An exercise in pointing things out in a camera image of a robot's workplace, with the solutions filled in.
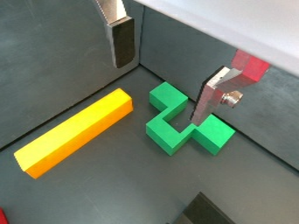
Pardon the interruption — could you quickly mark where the red board base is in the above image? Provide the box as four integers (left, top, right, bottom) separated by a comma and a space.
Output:
231, 50, 270, 82

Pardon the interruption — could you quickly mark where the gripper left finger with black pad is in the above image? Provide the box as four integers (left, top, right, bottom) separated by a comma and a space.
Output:
93, 0, 137, 68

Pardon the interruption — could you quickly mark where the yellow rectangular block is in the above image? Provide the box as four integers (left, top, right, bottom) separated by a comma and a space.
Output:
14, 88, 134, 179

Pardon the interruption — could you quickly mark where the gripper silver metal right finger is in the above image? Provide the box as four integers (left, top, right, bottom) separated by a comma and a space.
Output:
191, 66, 243, 126

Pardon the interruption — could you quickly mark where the green stepped block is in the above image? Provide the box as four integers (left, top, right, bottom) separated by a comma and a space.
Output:
146, 82, 235, 156

